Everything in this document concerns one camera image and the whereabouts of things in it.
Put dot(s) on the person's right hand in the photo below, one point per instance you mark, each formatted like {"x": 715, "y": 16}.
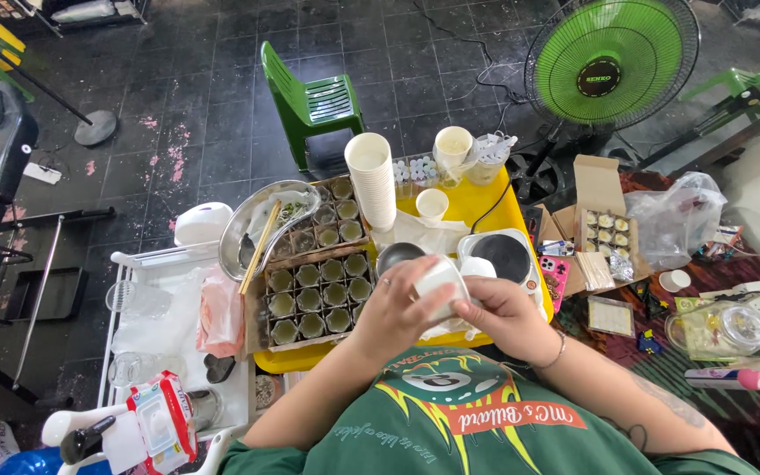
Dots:
{"x": 512, "y": 323}

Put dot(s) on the person's left hand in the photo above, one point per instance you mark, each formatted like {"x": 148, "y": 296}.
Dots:
{"x": 390, "y": 316}

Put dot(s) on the person's left fingers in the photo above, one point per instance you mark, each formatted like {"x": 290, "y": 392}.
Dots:
{"x": 413, "y": 269}

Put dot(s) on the person's right fingers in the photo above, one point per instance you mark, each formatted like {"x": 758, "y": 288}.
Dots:
{"x": 476, "y": 310}

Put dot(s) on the small metal pot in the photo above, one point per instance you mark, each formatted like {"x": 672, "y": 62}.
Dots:
{"x": 398, "y": 257}

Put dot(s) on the white tissue paper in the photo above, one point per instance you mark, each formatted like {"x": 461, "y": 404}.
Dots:
{"x": 419, "y": 232}

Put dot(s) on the white electric hot plate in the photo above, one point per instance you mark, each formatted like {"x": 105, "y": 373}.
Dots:
{"x": 505, "y": 258}

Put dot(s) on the small white paper cup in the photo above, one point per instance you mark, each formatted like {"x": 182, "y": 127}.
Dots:
{"x": 431, "y": 204}

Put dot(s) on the phone in pink case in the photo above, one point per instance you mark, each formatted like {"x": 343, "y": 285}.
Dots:
{"x": 555, "y": 280}

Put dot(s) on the yellow plastic table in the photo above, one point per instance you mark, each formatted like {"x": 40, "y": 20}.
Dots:
{"x": 479, "y": 204}

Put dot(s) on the small cardboard box of glass jars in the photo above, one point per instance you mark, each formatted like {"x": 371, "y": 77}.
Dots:
{"x": 330, "y": 221}

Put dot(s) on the clear box of small bottles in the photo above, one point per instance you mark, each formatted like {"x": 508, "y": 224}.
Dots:
{"x": 414, "y": 173}

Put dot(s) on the stack of white paper cups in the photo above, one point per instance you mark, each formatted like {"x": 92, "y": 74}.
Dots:
{"x": 371, "y": 181}

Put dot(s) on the large cardboard box of glass jars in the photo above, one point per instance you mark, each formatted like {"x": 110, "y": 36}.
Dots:
{"x": 311, "y": 300}

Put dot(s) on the green printed shirt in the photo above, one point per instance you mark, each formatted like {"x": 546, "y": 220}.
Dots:
{"x": 459, "y": 429}

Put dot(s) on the bundle of wooden sticks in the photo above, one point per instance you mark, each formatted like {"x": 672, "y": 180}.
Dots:
{"x": 594, "y": 270}

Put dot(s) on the tall white paper cup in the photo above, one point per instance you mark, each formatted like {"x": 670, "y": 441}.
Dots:
{"x": 452, "y": 146}

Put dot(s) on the clear plastic cup with wicks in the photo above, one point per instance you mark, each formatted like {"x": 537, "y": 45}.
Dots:
{"x": 491, "y": 161}

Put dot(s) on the packet of stickers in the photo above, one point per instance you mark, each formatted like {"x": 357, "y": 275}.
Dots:
{"x": 611, "y": 316}

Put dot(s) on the open cardboard box of candles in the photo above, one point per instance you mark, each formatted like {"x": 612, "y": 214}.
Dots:
{"x": 604, "y": 224}

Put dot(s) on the wooden chopsticks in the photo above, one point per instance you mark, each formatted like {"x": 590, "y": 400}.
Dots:
{"x": 260, "y": 247}

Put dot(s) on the oval metal tray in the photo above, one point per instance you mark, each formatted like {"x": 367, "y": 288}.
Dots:
{"x": 254, "y": 231}

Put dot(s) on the small blue toy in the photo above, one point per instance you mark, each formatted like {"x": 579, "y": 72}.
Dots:
{"x": 649, "y": 343}

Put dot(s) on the pink plastic bag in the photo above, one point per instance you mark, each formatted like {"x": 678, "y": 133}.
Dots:
{"x": 220, "y": 316}

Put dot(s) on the small white lid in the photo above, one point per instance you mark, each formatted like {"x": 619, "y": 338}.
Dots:
{"x": 675, "y": 280}

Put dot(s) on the white round appliance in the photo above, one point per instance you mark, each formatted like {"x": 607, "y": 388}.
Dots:
{"x": 203, "y": 223}

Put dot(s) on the black heart shaped mould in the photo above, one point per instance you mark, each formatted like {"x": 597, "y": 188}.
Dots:
{"x": 220, "y": 368}

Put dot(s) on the clear plastic bag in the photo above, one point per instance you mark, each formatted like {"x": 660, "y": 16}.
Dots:
{"x": 677, "y": 218}

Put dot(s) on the patterned mat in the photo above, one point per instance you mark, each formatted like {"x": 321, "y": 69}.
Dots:
{"x": 703, "y": 396}

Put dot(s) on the glass jar with lid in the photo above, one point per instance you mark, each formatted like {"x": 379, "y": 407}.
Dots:
{"x": 720, "y": 330}

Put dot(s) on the metal cup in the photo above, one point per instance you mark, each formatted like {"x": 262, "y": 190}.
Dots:
{"x": 205, "y": 408}

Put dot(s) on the white pink tube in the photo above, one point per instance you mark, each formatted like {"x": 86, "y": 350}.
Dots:
{"x": 726, "y": 378}

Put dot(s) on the white cart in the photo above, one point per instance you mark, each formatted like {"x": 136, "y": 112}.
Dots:
{"x": 156, "y": 316}

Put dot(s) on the clear glass jar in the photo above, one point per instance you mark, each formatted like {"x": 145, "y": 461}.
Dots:
{"x": 136, "y": 300}
{"x": 139, "y": 368}

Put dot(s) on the green standing fan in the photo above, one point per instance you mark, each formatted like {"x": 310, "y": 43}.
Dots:
{"x": 611, "y": 66}

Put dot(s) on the red white wet wipes packet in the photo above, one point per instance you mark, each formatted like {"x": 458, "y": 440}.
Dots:
{"x": 162, "y": 422}

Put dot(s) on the white power strip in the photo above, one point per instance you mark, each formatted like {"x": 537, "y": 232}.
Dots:
{"x": 42, "y": 173}

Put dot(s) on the black stand with round base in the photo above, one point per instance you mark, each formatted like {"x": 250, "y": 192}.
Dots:
{"x": 57, "y": 92}

